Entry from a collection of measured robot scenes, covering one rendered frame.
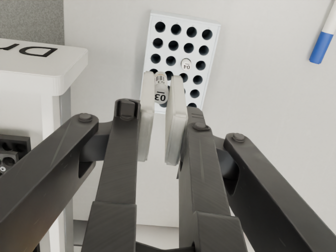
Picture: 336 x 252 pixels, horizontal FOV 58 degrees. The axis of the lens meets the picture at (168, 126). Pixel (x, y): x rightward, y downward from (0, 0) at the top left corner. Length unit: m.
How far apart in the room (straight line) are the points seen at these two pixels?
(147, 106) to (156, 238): 0.45
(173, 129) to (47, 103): 0.19
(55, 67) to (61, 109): 0.06
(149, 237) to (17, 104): 0.33
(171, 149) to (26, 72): 0.16
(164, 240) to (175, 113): 0.45
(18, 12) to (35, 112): 0.91
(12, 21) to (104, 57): 0.89
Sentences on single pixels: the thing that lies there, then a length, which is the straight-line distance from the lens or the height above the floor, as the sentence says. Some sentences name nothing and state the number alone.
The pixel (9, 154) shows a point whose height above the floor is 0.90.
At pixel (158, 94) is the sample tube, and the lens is 0.21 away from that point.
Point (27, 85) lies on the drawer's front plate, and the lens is 0.28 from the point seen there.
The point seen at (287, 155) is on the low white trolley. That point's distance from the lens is 0.52.
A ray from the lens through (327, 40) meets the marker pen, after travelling 0.45.
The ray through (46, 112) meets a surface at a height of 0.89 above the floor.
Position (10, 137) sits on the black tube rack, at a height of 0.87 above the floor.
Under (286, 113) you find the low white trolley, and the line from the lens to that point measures 0.48.
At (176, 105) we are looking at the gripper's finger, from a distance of 0.16.
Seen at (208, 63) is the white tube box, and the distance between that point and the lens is 0.39.
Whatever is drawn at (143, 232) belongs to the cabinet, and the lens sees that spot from 0.59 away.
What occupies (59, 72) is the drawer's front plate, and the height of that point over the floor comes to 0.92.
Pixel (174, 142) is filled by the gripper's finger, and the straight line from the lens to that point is 0.15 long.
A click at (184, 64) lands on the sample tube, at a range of 0.37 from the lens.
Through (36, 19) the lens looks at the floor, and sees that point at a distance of 1.26.
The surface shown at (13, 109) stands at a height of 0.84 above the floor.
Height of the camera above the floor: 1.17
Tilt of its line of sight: 64 degrees down
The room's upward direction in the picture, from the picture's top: 177 degrees clockwise
